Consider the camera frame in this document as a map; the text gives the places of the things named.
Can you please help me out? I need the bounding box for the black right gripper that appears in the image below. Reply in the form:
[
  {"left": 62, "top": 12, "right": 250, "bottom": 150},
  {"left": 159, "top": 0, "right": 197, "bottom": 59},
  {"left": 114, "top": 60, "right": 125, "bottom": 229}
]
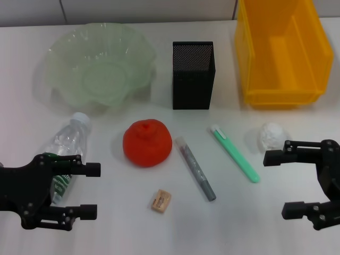
[{"left": 262, "top": 139, "right": 340, "bottom": 231}]

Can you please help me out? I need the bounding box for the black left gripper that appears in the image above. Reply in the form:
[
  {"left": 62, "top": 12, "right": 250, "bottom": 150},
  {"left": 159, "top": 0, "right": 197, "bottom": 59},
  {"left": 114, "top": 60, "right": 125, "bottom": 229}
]
[{"left": 0, "top": 154, "right": 101, "bottom": 231}]

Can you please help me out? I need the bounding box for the white paper ball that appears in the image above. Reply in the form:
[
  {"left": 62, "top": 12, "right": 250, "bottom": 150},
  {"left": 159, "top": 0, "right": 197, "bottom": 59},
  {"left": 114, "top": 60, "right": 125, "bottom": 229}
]
[{"left": 256, "top": 122, "right": 291, "bottom": 154}]

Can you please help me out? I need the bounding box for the clear plastic water bottle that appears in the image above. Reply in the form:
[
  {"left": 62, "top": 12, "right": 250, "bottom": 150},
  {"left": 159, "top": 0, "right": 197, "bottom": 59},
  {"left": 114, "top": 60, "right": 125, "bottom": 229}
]
[{"left": 39, "top": 112, "right": 92, "bottom": 205}]

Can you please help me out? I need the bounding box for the mint green utility knife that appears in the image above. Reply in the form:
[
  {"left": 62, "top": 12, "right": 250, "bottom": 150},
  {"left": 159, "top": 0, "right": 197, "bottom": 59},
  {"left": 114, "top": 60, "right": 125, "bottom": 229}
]
[{"left": 209, "top": 124, "right": 261, "bottom": 183}]

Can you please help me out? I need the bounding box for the red-orange orange fruit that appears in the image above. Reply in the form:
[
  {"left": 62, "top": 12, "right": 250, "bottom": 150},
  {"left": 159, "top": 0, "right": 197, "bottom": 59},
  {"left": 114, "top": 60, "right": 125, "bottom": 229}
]
[{"left": 122, "top": 118, "right": 173, "bottom": 168}]

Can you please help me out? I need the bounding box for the grey marker pen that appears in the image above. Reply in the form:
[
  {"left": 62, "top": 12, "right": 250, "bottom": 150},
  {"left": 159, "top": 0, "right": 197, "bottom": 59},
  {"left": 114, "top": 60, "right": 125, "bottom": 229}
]
[{"left": 174, "top": 136, "right": 217, "bottom": 202}]

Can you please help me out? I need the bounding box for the beige eraser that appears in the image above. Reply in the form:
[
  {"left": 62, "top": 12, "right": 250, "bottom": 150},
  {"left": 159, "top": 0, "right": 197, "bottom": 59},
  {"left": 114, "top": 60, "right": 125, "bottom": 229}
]
[{"left": 150, "top": 189, "right": 172, "bottom": 213}]

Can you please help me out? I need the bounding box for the green glass fruit plate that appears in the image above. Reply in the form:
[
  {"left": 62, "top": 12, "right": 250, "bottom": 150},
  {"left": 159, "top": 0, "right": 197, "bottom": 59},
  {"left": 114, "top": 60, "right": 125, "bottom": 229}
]
[{"left": 33, "top": 22, "right": 157, "bottom": 116}]

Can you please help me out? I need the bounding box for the black mesh pen holder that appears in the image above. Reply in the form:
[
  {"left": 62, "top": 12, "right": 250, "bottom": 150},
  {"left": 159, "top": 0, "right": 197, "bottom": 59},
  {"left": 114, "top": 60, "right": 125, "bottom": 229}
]
[{"left": 172, "top": 41, "right": 217, "bottom": 110}]

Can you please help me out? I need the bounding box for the yellow plastic bin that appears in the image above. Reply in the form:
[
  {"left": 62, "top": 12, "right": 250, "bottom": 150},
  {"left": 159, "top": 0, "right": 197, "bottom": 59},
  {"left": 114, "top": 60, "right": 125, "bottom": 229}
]
[{"left": 234, "top": 0, "right": 334, "bottom": 110}]

